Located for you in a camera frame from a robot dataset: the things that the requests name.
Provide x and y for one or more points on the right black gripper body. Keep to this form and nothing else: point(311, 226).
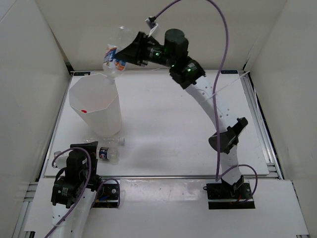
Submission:
point(153, 53)

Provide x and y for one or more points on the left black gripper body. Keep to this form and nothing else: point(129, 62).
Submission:
point(92, 149)

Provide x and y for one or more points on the clear bottle blue orange label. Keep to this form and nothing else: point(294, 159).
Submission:
point(120, 38)

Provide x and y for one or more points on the clear Pepsi bottle black cap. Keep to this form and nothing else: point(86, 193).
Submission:
point(108, 155)

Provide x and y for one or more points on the clear bottle white cap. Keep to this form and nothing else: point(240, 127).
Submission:
point(107, 141)

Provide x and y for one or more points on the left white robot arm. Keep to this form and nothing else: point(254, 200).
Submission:
point(74, 189)

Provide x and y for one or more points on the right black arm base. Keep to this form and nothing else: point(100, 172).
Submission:
point(221, 199)

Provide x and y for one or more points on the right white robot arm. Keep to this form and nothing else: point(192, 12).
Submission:
point(191, 77)

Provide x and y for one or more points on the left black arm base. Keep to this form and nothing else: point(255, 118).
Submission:
point(108, 194)

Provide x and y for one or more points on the white octagonal plastic bin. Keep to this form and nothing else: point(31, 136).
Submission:
point(98, 95)

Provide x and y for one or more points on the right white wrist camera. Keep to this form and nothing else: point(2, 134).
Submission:
point(153, 25)

